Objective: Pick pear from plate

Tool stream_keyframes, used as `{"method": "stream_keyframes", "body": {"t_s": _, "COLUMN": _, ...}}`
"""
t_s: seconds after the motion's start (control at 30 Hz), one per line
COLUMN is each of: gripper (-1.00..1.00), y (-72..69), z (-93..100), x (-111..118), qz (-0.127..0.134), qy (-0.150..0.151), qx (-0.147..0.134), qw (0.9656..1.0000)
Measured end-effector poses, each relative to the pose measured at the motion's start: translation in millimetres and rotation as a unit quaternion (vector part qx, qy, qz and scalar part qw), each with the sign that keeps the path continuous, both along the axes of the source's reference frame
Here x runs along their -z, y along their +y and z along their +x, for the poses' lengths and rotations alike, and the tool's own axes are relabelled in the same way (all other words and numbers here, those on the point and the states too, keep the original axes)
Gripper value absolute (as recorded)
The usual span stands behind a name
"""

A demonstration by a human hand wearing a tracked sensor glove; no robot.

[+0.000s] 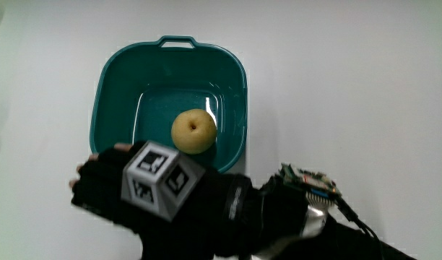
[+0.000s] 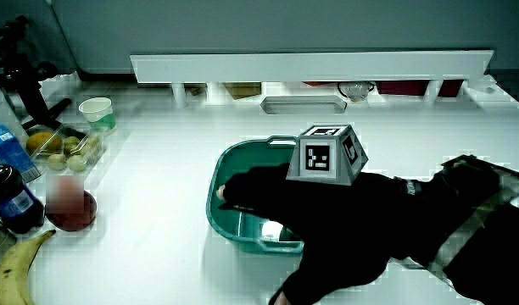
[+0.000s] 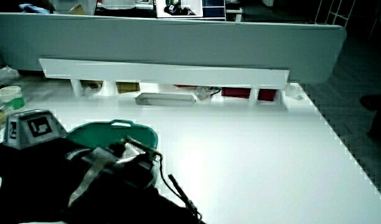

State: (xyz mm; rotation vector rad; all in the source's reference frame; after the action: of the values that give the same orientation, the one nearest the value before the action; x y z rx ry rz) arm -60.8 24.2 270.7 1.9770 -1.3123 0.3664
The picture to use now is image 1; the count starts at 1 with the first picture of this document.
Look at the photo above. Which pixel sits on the person's right hand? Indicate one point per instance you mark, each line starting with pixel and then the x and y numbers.
pixel 105 187

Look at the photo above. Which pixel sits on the yellow pear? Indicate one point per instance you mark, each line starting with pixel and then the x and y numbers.
pixel 194 131

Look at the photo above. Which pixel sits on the teal plastic basin plate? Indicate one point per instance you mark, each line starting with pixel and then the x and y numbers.
pixel 152 86

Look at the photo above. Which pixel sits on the person's right forearm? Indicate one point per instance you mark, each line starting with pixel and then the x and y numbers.
pixel 271 216

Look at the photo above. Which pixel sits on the green circuit board module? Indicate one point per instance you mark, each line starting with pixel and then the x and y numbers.
pixel 309 182

